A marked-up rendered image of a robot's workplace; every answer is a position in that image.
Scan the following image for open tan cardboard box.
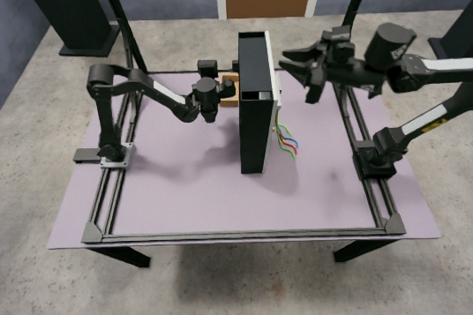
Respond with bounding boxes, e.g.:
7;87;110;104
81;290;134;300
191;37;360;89
220;73;239;107

